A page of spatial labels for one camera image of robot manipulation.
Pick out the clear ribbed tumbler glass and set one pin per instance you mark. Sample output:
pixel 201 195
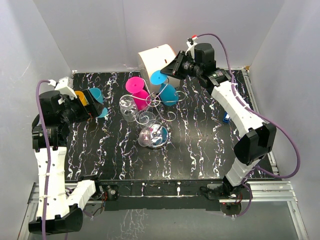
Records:
pixel 128 108

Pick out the clear fluted champagne glass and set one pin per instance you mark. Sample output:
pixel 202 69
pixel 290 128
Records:
pixel 146 119

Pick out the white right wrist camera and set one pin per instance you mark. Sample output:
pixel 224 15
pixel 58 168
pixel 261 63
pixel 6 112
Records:
pixel 191 43

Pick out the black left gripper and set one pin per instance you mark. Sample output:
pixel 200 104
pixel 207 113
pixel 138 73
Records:
pixel 95 107

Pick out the blue wine glass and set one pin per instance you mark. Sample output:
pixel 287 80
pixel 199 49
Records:
pixel 97 94
pixel 166 91

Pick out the chrome wine glass rack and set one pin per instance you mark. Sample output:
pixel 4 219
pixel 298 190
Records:
pixel 159 132

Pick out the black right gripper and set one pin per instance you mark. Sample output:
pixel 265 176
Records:
pixel 174 68

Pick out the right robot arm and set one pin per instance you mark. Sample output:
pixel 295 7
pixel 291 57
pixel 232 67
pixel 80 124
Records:
pixel 257 136

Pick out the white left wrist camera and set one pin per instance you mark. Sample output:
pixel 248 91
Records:
pixel 64 86

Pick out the pink wine glass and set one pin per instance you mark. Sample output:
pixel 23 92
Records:
pixel 135 86

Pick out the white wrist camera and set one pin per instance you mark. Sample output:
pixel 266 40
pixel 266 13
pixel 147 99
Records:
pixel 191 43
pixel 64 86

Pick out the aluminium table frame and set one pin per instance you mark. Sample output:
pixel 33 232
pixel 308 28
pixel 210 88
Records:
pixel 200 149

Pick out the white round box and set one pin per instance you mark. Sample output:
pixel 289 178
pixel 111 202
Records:
pixel 152 60

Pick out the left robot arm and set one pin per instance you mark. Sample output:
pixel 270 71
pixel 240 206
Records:
pixel 61 212

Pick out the small blue object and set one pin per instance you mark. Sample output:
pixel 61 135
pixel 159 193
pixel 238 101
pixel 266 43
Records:
pixel 226 118

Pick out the yellow wine glass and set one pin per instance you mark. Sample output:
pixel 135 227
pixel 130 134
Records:
pixel 81 97

